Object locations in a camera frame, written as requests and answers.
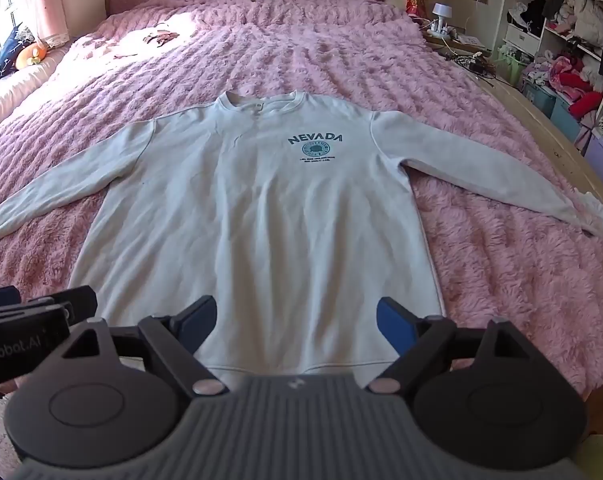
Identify white drawer box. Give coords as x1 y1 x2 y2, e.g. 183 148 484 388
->
503 25 540 59

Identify wooden nightstand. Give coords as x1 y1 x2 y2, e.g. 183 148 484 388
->
422 22 493 61

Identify white printed sweatshirt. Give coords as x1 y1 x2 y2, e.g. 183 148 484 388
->
0 90 599 390

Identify yellow-green object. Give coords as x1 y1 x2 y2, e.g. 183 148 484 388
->
575 434 603 480

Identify tangle of black cables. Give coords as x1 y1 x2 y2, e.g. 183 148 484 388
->
450 49 498 80

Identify orange plush toy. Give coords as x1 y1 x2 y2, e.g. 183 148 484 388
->
15 42 49 70

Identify small pink hair accessory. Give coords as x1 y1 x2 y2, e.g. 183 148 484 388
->
141 31 181 46

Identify white cloth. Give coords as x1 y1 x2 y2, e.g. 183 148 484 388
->
573 191 603 237

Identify dark blue floral pillow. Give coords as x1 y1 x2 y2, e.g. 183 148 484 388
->
0 22 37 81

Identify cream quilt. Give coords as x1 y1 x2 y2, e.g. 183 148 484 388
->
0 50 67 133

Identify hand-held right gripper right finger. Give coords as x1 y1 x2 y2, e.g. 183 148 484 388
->
368 297 538 395

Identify wooden bed frame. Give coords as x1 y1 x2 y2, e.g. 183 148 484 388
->
481 60 603 211

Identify blue storage bin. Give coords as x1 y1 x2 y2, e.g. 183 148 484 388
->
523 81 558 117
550 96 590 144

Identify pile of assorted clothes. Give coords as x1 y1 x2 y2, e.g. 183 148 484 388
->
506 0 603 136

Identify green plastic basket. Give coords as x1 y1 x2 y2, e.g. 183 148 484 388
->
496 44 533 90

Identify white shelf unit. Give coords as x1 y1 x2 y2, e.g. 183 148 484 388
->
501 0 603 136

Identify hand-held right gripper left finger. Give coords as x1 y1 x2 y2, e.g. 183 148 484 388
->
56 295 229 397

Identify white table lamp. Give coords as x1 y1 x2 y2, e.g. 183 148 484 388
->
431 2 453 36

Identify pink fluffy blanket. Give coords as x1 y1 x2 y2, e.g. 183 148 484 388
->
0 0 603 466

